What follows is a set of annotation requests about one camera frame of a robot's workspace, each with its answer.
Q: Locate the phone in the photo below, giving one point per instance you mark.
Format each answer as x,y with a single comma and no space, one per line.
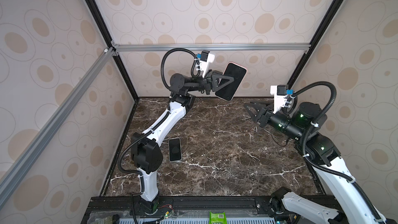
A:
238,72

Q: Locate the left aluminium frame rail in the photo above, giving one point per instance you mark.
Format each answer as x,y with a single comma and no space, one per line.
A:
30,155

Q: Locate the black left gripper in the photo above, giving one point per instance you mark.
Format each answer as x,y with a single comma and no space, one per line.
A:
210,82

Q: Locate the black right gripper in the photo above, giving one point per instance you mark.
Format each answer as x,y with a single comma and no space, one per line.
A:
264,115

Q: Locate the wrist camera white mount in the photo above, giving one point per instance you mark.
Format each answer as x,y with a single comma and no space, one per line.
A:
203,60
282,99

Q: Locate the black smartphone on table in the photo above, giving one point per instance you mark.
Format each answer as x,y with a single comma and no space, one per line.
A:
175,153

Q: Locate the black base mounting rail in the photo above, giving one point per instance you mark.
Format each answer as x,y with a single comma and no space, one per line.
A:
271,206

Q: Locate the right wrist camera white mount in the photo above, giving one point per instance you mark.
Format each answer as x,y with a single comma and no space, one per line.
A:
282,99

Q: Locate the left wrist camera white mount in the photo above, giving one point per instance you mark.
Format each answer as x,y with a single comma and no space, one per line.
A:
203,60

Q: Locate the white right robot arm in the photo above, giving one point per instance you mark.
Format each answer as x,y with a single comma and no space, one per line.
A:
324,157

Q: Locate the back aluminium frame rail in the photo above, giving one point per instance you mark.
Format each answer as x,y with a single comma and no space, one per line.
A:
213,47

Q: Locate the aluminium frame rail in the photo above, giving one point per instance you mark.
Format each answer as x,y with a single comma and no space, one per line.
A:
213,47
30,155

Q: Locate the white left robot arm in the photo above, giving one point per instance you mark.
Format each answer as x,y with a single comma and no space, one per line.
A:
145,149

